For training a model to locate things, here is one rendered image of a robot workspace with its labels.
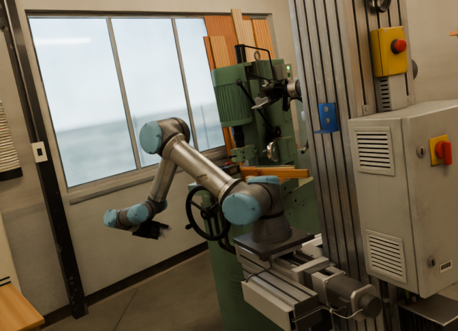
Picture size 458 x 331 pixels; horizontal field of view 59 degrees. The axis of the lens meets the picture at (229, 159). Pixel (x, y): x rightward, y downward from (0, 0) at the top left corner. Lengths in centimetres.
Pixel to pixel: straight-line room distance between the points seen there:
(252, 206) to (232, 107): 91
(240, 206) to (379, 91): 55
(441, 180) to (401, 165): 12
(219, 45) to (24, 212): 212
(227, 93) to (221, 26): 191
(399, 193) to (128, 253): 259
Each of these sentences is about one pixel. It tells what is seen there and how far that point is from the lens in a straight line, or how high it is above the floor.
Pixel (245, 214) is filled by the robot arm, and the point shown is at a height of 97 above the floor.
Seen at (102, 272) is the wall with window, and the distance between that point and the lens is 333.
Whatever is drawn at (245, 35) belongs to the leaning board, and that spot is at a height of 191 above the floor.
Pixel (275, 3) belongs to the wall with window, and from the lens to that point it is 471.
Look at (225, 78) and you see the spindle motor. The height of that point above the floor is 144.
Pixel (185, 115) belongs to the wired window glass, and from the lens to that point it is 372.
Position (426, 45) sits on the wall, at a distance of 415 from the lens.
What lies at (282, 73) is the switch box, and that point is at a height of 143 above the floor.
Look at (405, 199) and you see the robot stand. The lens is 113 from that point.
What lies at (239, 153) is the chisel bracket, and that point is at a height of 105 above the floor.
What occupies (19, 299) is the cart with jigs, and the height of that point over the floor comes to 53.
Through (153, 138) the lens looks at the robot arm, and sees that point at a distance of 147.
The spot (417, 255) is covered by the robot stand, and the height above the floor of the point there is 88.
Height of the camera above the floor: 135
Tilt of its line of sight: 8 degrees down
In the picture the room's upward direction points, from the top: 10 degrees counter-clockwise
